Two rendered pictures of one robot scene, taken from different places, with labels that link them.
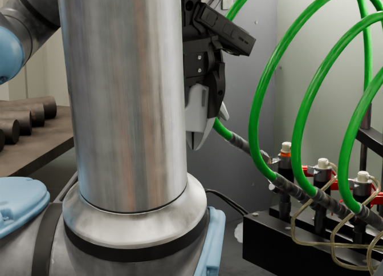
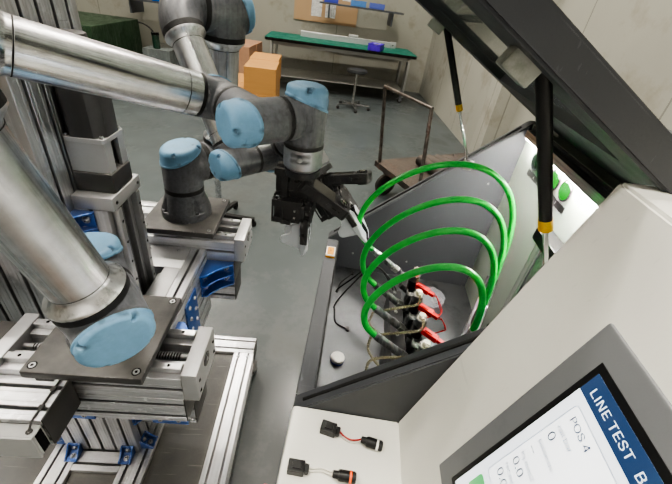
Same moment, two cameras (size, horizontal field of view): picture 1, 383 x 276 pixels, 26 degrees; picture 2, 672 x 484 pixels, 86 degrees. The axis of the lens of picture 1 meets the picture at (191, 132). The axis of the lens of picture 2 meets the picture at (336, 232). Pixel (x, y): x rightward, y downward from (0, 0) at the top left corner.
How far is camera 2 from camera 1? 0.76 m
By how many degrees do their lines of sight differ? 40
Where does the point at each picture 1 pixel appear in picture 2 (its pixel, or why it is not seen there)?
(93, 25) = not seen: outside the picture
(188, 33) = (295, 195)
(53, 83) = not seen: hidden behind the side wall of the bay
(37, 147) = not seen: hidden behind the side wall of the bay
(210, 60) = (300, 215)
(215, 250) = (84, 337)
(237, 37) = (331, 208)
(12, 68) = (225, 176)
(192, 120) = (292, 241)
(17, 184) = (100, 246)
